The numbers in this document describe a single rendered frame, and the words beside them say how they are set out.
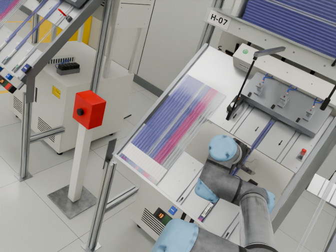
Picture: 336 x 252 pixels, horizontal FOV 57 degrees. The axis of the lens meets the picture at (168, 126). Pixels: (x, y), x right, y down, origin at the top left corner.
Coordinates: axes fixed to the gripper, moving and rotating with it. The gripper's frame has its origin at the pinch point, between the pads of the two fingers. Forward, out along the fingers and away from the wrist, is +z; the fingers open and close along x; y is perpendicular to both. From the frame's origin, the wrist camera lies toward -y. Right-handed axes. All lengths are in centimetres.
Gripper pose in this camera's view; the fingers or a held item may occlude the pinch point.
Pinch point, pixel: (236, 164)
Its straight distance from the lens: 122.0
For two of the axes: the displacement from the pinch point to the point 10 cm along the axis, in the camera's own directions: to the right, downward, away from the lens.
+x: -7.5, -5.1, 4.2
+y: 5.4, -8.4, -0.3
